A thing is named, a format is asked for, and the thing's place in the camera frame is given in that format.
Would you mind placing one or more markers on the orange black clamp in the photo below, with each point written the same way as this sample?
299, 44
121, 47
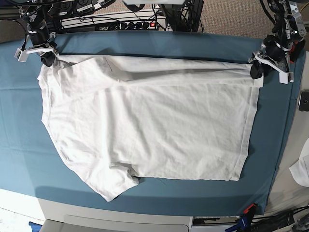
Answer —
296, 50
251, 209

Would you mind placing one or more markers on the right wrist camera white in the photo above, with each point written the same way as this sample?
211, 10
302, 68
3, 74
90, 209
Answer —
21, 55

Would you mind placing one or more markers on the blue black clamp bottom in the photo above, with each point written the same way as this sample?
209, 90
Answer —
243, 223

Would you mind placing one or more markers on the white cloth at right edge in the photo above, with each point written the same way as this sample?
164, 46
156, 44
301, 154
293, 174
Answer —
300, 169

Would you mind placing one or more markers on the white T-shirt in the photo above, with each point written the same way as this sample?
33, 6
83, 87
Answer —
115, 119

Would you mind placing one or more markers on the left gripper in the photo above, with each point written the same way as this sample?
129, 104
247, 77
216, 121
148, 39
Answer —
271, 56

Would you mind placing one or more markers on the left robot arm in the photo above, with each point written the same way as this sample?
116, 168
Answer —
283, 46

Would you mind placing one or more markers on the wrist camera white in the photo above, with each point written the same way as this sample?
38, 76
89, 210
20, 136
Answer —
286, 77
21, 55

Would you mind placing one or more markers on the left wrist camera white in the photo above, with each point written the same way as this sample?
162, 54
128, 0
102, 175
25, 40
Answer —
286, 77

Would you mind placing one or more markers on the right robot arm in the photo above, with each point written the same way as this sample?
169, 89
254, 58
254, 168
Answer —
34, 13

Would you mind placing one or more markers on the orange black clamp bottom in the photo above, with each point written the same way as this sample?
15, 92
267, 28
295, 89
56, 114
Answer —
251, 209

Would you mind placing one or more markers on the orange black clamp top right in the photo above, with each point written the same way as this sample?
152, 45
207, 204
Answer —
296, 50

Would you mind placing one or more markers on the teal table cloth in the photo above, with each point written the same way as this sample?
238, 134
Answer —
30, 164

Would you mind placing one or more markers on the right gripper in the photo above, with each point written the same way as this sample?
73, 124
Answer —
42, 43

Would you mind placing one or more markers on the black power strip red switch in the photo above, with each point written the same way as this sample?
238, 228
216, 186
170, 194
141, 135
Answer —
131, 26

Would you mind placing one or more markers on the silver phone device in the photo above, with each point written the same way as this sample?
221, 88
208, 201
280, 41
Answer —
303, 104

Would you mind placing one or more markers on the grey plastic bin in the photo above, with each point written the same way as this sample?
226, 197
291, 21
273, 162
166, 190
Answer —
82, 224

